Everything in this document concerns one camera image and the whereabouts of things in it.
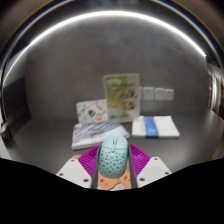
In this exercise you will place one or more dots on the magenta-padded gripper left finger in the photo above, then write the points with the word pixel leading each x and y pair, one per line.
pixel 85 165

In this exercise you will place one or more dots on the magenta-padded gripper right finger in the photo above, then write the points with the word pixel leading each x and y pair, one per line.
pixel 141 163

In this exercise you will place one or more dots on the mint green perforated computer mouse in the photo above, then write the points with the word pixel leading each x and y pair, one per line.
pixel 113 158

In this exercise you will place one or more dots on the grey patterned book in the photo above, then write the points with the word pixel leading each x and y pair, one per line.
pixel 90 133

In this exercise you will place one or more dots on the white book with blue band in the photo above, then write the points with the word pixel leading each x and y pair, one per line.
pixel 163 126

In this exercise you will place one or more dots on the small white patterned card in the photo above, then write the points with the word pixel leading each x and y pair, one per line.
pixel 90 111

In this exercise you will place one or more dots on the green food menu sheet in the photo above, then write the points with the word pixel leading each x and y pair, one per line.
pixel 120 96

